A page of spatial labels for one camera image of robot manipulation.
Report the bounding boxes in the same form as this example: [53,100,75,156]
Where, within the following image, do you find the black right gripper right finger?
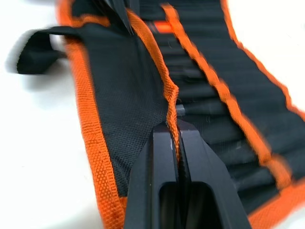
[176,118,253,229]

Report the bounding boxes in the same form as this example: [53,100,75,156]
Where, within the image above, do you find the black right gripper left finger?
[123,121,180,229]

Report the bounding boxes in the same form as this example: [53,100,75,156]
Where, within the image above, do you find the black orange-trimmed tool roll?
[16,0,305,229]

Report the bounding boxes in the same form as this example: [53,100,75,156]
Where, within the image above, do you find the black pointed tweezers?
[102,0,134,37]

